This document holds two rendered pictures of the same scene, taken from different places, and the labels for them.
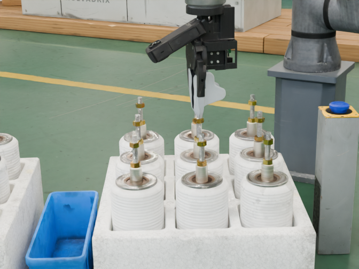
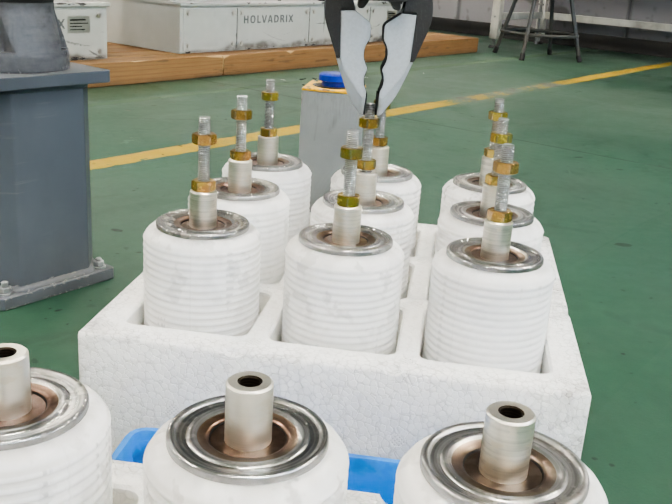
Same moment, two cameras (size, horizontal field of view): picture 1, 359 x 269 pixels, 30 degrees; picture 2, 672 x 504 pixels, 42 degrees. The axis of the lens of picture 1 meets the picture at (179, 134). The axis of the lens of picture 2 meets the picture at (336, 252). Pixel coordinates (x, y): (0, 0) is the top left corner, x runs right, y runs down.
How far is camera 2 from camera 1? 1.39 m
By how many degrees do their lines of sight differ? 77
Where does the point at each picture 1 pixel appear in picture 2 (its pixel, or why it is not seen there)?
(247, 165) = (410, 188)
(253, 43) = not seen: outside the picture
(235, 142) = (284, 180)
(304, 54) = (38, 35)
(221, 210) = not seen: hidden behind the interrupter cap
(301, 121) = (54, 173)
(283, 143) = (27, 230)
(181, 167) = (393, 226)
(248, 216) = not seen: hidden behind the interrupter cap
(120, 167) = (379, 268)
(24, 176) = (130, 472)
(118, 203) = (538, 304)
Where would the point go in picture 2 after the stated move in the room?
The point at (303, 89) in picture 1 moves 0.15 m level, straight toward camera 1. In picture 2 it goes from (52, 107) to (153, 121)
